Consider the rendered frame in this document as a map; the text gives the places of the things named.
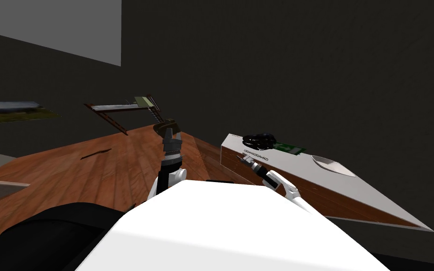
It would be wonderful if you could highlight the white sink basin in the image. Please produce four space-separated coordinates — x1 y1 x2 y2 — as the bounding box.
311 154 357 178

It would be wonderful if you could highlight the landscape picture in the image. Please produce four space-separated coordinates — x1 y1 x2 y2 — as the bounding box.
0 101 62 125

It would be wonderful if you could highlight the brown cabinet with white top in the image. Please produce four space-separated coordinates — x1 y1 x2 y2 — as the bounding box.
220 133 434 232

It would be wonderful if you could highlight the black rounded object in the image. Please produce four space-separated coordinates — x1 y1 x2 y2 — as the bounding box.
242 133 278 151

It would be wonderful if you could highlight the green flat object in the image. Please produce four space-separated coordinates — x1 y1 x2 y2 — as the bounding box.
275 141 307 156

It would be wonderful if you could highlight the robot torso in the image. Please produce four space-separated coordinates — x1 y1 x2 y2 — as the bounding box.
74 179 391 271

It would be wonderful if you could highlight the brown wooden table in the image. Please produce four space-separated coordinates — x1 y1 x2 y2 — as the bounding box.
83 95 165 136

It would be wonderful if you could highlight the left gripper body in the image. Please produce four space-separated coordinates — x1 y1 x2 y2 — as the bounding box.
162 138 184 156

